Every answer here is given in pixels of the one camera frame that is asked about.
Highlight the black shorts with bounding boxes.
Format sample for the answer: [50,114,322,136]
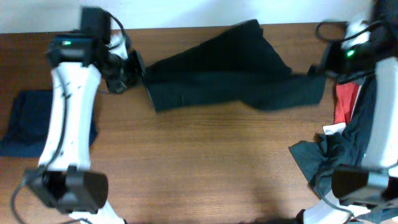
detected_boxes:
[142,19,326,112]

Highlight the white garment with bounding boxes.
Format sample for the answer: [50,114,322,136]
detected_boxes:
[322,122,346,135]

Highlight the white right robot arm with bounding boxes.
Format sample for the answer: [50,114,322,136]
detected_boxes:
[290,1,397,223]

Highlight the dark grey printed t-shirt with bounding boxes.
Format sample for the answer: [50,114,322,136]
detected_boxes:
[289,78,377,197]

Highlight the red garment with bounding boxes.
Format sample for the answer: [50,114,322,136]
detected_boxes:
[334,83,361,124]

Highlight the folded navy blue garment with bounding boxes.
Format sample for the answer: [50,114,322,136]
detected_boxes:
[0,89,99,158]

